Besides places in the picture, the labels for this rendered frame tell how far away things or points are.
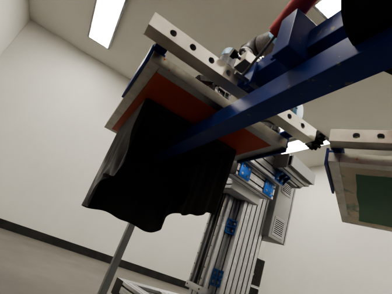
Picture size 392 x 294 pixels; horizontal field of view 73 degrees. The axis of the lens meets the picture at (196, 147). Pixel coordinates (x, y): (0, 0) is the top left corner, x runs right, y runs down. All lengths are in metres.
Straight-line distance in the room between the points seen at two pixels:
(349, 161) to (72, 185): 4.06
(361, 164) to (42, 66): 4.70
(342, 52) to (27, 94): 4.62
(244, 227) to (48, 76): 4.09
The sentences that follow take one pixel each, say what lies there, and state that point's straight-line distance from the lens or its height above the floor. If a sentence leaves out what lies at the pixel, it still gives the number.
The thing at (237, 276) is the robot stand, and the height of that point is 0.48.
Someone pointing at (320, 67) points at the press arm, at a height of 0.87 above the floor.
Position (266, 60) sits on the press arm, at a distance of 0.79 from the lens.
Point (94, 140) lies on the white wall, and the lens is 4.71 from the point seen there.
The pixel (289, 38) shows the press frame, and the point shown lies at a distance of 0.64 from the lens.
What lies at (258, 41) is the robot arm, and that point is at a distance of 1.61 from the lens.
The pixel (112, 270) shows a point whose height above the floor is 0.28.
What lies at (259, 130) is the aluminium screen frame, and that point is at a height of 0.95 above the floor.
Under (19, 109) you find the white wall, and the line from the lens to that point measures 4.81.
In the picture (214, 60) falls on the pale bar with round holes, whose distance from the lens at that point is 0.85.
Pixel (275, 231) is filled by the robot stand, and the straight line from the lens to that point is 1.90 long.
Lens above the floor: 0.47
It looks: 22 degrees up
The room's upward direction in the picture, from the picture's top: 21 degrees clockwise
